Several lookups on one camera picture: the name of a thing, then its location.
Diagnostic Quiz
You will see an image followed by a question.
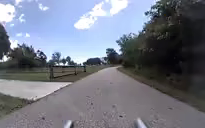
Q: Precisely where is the grey asphalt path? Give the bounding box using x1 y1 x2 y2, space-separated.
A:
0 65 205 128

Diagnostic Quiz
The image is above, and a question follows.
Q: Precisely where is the row of distant trees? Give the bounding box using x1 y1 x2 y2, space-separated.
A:
0 43 122 70

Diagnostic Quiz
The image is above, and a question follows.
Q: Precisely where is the robot's own part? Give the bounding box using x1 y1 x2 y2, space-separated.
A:
134 117 148 128
63 119 74 128

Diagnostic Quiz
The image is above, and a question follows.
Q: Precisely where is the grass field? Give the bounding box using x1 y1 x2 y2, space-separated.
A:
0 64 115 122

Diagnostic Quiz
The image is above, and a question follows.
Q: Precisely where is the wood of dense trees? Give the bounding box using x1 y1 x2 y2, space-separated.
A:
115 0 205 98

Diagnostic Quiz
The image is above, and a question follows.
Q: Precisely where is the grass verge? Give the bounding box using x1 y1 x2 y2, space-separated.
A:
117 66 205 118

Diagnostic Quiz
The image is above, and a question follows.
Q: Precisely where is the pale concrete driveway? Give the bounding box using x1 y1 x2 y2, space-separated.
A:
0 78 73 101

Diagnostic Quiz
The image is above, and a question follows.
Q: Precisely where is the wooden rail fence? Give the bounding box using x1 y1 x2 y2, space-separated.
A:
0 64 88 81

